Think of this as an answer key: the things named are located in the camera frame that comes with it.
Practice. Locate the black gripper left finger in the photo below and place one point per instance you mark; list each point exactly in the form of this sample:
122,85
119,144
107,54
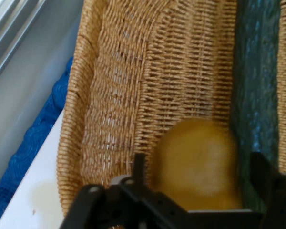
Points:
124,210

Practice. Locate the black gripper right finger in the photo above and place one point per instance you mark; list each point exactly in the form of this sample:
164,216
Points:
278,200

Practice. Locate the yellow-brown potato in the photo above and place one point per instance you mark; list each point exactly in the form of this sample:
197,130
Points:
197,162

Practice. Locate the blue cloth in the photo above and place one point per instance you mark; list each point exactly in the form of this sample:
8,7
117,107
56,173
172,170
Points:
26,148

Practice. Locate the dark green cucumber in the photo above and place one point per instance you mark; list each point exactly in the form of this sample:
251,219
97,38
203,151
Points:
255,83

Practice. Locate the woven wicker basket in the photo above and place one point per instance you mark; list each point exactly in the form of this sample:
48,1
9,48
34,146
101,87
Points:
181,71

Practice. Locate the aluminium wall rail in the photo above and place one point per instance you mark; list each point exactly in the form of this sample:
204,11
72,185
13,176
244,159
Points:
9,35

